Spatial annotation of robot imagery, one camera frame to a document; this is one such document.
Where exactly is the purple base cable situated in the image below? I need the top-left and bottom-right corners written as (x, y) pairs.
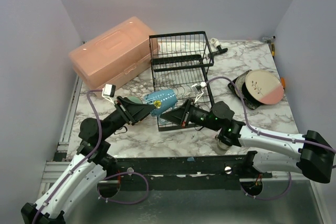
top-left (239, 171), bottom-right (292, 201)
top-left (97, 170), bottom-right (151, 205)

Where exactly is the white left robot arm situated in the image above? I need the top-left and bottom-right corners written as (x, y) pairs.
top-left (21, 96), bottom-right (155, 223)

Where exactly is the orange clamp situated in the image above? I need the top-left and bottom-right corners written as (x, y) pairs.
top-left (280, 78), bottom-right (286, 89)

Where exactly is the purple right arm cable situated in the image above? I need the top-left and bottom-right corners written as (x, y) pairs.
top-left (206, 76), bottom-right (336, 154)

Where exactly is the black round plate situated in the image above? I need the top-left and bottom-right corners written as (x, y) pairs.
top-left (242, 83), bottom-right (263, 110)

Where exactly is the black floral square plate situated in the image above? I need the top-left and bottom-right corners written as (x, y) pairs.
top-left (233, 69), bottom-right (263, 110)

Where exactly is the black wire dish rack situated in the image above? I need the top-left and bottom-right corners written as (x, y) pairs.
top-left (148, 30), bottom-right (219, 132)

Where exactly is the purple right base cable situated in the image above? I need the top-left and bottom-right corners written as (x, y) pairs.
top-left (239, 171), bottom-right (292, 201)

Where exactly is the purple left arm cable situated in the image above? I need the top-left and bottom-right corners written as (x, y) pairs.
top-left (31, 89), bottom-right (106, 224)

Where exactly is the grey ceramic mug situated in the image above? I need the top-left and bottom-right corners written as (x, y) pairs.
top-left (215, 134), bottom-right (231, 155)

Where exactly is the pink plastic storage box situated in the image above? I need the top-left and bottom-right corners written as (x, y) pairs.
top-left (69, 17), bottom-right (155, 90)

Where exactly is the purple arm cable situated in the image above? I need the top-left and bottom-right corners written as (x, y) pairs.
top-left (206, 76), bottom-right (336, 154)
top-left (31, 89), bottom-right (106, 224)

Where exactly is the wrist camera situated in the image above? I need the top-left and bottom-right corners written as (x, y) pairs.
top-left (192, 81), bottom-right (207, 103)
top-left (101, 84), bottom-right (116, 103)

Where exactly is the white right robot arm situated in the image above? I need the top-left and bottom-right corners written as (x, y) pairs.
top-left (161, 100), bottom-right (335, 184)

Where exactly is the speckled white plate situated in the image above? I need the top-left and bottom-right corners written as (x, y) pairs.
top-left (234, 70), bottom-right (251, 96)

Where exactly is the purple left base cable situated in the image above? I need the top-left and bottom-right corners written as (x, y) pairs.
top-left (97, 170), bottom-right (151, 205)

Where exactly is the blue floral mug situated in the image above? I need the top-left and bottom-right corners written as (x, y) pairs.
top-left (143, 89), bottom-right (177, 116)

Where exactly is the yellow black tool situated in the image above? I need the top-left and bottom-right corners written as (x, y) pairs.
top-left (271, 43), bottom-right (275, 57)

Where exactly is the mint green bowl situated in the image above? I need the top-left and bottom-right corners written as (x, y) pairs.
top-left (127, 96), bottom-right (143, 104)

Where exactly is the pink and cream plate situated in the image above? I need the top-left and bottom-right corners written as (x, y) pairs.
top-left (245, 69), bottom-right (284, 105)

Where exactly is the black and white pipe fitting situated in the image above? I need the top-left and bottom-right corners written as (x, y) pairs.
top-left (208, 38), bottom-right (228, 58)

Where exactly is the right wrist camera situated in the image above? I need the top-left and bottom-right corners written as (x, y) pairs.
top-left (192, 81), bottom-right (207, 103)

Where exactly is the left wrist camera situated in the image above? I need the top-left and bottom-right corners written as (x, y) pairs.
top-left (101, 84), bottom-right (116, 103)

